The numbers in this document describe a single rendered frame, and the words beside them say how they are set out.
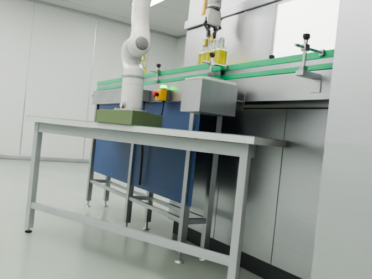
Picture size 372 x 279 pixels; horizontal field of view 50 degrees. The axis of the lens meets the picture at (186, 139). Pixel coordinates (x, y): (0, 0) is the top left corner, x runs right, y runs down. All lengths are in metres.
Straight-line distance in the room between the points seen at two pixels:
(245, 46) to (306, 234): 1.11
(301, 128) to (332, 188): 0.66
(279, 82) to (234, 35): 0.71
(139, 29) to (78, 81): 5.94
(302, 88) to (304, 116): 0.28
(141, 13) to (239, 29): 0.60
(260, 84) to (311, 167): 0.47
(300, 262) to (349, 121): 0.88
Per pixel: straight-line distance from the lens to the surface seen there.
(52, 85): 7.98
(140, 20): 2.29
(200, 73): 2.30
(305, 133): 2.05
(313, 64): 1.83
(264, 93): 1.97
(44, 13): 8.14
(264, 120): 2.25
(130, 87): 2.20
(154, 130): 2.01
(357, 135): 1.42
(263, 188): 2.23
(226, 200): 2.47
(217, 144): 1.86
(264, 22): 2.36
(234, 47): 2.51
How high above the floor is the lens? 0.72
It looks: level
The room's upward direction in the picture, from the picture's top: 6 degrees clockwise
